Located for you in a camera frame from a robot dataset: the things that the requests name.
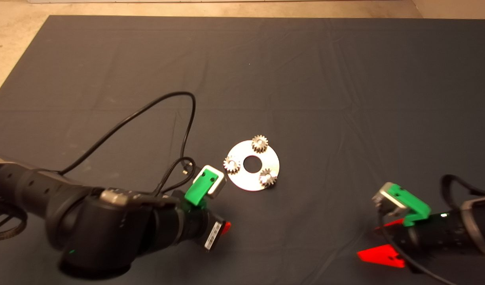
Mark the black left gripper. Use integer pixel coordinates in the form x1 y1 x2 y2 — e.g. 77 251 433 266
174 201 232 252

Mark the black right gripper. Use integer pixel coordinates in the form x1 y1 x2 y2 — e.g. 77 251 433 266
357 218 433 274

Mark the steel planetary gear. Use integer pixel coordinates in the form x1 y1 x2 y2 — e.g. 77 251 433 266
259 168 278 188
251 135 269 154
224 155 241 174

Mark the round metal carrier plate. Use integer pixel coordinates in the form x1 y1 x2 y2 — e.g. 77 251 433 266
226 139 280 192

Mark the dark grey table cloth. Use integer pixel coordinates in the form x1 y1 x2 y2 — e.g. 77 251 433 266
0 15 485 285

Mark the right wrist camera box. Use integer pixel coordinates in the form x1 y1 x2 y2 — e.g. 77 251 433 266
371 182 410 217

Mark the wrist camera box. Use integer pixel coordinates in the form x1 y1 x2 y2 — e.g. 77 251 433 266
193 165 227 199
371 182 410 217

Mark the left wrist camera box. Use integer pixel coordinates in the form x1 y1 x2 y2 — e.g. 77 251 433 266
193 165 227 199

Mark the green right camera mount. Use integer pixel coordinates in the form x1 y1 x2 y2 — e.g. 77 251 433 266
386 184 432 227

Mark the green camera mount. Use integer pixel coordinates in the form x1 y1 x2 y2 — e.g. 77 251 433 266
184 169 218 209
386 184 432 227

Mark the green left camera mount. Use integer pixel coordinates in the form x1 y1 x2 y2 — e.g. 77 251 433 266
184 169 218 209

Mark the braided black left arm cable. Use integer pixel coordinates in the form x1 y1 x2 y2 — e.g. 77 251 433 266
153 156 196 197

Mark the braided black arm cable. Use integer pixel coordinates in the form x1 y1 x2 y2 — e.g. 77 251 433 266
153 156 196 197
441 174 485 211

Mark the braided black right arm cable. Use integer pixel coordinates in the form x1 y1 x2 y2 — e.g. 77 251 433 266
441 174 485 211

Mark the smooth black left camera cable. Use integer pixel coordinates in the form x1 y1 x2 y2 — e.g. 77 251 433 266
58 91 197 175

